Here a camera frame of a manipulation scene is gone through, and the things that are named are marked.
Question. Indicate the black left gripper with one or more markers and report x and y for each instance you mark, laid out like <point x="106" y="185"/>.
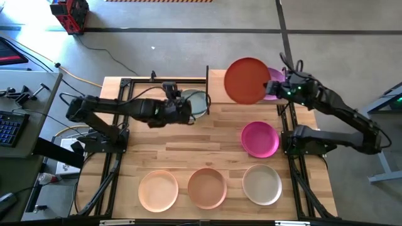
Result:
<point x="169" y="113"/>

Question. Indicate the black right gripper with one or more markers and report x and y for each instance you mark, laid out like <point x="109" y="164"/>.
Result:
<point x="296" y="89"/>

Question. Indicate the purple plate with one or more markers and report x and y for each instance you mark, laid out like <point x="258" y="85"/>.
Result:
<point x="277" y="77"/>

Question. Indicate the orange-red plate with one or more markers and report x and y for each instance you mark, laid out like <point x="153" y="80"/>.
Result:
<point x="245" y="80"/>

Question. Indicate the teal grey plate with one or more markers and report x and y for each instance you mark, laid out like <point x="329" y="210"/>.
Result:
<point x="198" y="103"/>

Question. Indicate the magenta plate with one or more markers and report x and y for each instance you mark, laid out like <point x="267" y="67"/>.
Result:
<point x="260" y="139"/>

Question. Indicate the pale peach plate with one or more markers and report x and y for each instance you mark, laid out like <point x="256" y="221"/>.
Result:
<point x="158" y="191"/>

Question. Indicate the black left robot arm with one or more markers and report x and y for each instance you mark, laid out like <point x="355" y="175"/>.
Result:
<point x="125" y="106"/>

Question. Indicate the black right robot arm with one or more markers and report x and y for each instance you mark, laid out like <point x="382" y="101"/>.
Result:
<point x="339" y="106"/>

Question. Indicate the salmon tan plate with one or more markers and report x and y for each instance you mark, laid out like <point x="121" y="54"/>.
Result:
<point x="207" y="188"/>

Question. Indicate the beige grey plate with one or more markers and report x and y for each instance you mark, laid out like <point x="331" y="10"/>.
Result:
<point x="262" y="185"/>

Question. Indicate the white box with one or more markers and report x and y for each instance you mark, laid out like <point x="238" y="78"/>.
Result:
<point x="64" y="166"/>

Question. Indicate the grey metal table stand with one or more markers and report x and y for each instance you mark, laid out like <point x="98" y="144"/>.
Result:
<point x="384" y="163"/>

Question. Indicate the black metal clamp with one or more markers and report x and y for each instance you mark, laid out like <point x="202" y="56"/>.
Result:
<point x="22" y="95"/>

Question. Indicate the grey desk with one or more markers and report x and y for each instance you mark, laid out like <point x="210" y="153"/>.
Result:
<point x="19" y="78"/>

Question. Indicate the backlit black keyboard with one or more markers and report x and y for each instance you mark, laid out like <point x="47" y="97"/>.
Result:
<point x="11" y="128"/>

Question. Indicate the black computer mouse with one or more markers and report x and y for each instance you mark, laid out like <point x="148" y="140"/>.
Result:
<point x="6" y="202"/>

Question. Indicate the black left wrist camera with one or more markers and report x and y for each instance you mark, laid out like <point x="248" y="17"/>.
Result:
<point x="171" y="89"/>

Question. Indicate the black aluminium table frame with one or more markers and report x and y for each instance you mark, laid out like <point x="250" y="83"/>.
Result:
<point x="106" y="188"/>

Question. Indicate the silver metal bracket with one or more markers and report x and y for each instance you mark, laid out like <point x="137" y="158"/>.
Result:
<point x="117" y="222"/>
<point x="292" y="223"/>

